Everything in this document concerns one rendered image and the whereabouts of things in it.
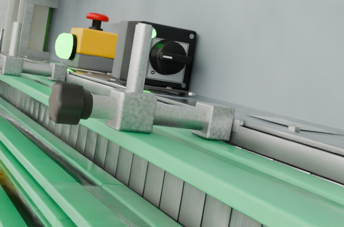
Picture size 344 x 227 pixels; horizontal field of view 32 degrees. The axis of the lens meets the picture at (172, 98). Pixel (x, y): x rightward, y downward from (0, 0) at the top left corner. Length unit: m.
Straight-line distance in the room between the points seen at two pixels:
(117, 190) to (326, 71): 0.22
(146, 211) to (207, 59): 0.30
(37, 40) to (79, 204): 1.04
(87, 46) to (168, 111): 0.62
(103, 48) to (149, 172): 0.50
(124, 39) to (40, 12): 0.74
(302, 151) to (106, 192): 0.24
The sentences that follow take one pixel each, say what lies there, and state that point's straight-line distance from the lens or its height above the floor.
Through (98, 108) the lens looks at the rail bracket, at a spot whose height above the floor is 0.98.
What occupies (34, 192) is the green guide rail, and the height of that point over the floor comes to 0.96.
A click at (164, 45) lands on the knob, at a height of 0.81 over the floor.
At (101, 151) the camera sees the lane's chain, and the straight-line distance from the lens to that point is 0.68.
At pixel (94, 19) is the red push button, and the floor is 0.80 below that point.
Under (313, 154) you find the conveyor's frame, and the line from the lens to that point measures 0.36.
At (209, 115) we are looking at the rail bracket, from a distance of 0.42.
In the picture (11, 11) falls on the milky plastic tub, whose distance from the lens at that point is 1.65.
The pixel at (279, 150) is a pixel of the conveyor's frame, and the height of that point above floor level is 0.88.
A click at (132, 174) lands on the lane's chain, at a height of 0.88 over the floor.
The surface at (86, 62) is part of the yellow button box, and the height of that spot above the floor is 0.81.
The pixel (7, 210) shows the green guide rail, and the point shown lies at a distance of 0.80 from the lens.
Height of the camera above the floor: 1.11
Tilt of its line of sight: 26 degrees down
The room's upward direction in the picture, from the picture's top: 82 degrees counter-clockwise
